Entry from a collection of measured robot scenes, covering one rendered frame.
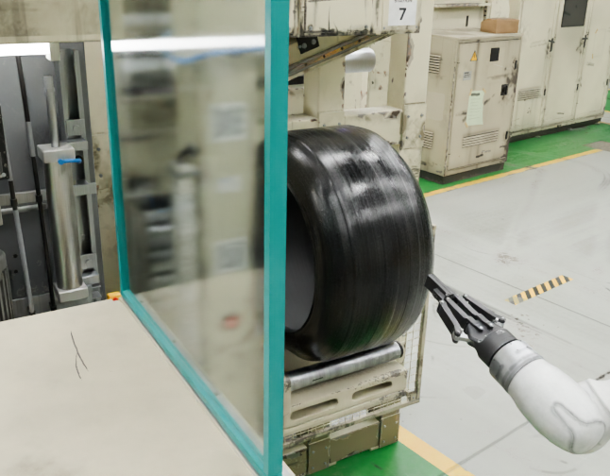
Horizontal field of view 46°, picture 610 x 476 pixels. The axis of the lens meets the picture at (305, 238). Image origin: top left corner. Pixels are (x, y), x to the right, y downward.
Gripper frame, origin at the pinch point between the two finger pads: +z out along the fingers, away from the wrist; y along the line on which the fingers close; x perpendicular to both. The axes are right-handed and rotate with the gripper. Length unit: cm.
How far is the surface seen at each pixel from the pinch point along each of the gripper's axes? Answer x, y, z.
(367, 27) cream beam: -30, -18, 66
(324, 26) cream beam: -31, -5, 66
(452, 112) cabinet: 145, -321, 328
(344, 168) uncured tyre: -14.0, 9.0, 27.7
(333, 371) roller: 33.6, 9.9, 14.2
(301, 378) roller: 33.1, 18.5, 14.6
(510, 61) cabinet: 112, -391, 347
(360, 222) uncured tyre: -7.4, 10.3, 16.9
